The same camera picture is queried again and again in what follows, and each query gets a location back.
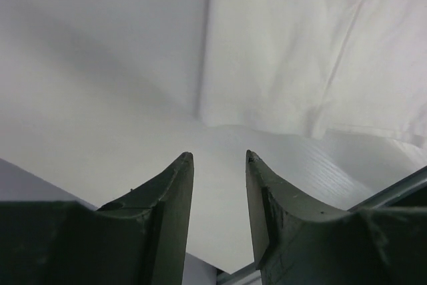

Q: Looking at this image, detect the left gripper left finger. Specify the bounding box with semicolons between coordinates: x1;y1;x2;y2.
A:
1;152;194;284

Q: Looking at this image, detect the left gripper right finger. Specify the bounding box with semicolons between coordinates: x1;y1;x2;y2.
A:
246;151;426;284

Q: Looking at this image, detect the white t shirt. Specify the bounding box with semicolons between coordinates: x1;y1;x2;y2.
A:
199;0;426;148

